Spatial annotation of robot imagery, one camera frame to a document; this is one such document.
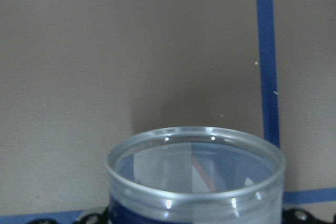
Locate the clear tennis ball can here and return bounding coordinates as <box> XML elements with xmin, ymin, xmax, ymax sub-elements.
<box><xmin>106</xmin><ymin>126</ymin><xmax>286</xmax><ymax>223</ymax></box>

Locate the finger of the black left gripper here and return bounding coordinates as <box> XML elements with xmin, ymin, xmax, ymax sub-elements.
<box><xmin>28</xmin><ymin>207</ymin><xmax>109</xmax><ymax>224</ymax></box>
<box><xmin>282</xmin><ymin>208</ymin><xmax>335</xmax><ymax>224</ymax></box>

